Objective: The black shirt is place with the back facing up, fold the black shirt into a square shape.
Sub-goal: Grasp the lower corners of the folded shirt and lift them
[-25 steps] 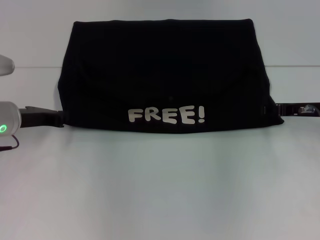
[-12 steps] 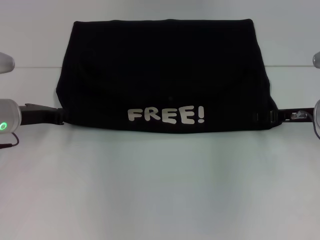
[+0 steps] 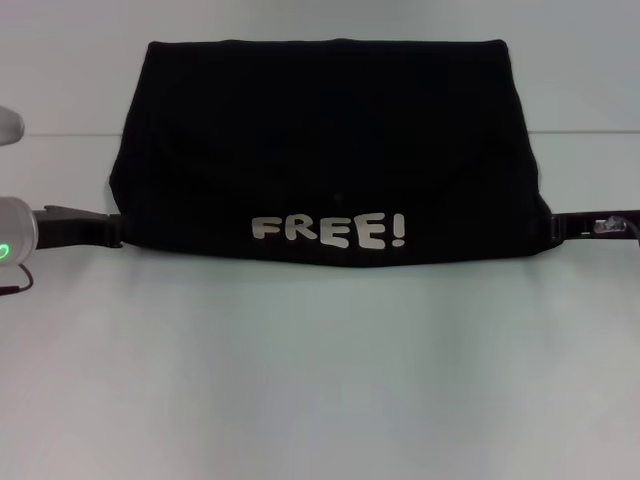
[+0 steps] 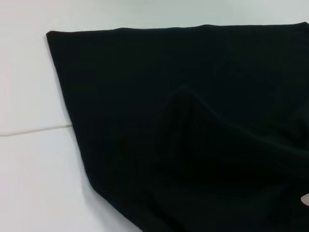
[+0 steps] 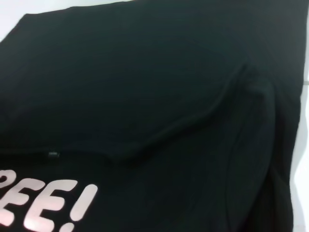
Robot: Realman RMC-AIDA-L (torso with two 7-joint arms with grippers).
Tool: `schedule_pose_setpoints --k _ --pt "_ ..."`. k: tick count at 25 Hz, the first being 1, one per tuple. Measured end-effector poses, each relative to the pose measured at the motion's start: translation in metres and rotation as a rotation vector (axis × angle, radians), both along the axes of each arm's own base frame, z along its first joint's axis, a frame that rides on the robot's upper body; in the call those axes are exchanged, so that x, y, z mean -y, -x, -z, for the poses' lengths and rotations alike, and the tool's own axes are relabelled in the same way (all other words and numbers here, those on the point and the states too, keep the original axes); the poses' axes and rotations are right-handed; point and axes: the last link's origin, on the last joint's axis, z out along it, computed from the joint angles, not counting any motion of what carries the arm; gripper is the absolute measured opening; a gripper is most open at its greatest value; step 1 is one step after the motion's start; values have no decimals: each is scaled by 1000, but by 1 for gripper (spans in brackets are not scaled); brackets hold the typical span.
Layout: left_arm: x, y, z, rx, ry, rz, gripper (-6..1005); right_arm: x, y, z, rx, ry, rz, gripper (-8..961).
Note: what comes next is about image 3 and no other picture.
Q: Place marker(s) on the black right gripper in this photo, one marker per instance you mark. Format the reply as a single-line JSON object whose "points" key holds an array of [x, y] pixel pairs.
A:
{"points": [[580, 224]]}

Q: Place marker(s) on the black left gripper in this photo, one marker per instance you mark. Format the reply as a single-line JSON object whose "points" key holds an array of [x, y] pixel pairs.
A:
{"points": [[70, 229]]}

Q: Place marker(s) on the black shirt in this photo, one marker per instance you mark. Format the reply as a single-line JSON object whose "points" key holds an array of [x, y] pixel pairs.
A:
{"points": [[325, 150]]}

